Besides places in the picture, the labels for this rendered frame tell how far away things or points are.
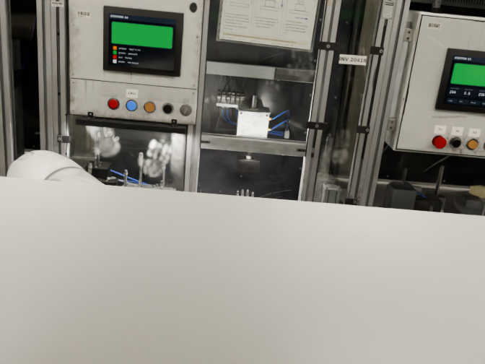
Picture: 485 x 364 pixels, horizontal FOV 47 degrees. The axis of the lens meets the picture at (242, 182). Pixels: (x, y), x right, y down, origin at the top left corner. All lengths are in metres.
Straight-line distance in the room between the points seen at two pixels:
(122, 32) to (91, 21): 0.11
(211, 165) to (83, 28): 0.84
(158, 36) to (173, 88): 0.17
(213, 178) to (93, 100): 0.72
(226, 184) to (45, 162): 1.36
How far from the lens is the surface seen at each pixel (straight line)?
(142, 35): 1.84
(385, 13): 1.91
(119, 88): 1.90
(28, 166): 1.19
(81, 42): 1.91
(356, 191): 2.03
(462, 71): 1.98
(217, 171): 2.40
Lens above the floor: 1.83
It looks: 20 degrees down
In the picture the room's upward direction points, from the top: 6 degrees clockwise
